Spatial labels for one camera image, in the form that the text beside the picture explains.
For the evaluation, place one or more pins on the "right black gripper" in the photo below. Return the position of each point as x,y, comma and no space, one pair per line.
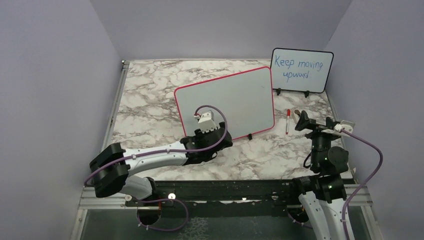
305,122

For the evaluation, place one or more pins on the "red white marker pen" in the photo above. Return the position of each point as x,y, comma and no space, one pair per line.
288,115

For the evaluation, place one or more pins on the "red framed whiteboard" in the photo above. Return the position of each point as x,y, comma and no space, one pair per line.
244,99

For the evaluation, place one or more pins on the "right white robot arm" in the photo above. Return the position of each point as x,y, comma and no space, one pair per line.
323,194

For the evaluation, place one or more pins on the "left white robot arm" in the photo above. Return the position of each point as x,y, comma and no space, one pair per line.
114,169

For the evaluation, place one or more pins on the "black framed whiteboard with writing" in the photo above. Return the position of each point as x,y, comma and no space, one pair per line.
300,70

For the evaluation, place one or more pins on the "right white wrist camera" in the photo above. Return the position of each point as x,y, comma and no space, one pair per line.
344,126

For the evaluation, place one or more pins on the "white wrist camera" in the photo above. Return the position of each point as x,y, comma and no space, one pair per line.
344,126
206,122

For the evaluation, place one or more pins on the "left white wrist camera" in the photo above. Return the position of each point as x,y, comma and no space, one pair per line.
206,122

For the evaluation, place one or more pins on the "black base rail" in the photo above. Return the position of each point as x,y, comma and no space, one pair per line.
220,198

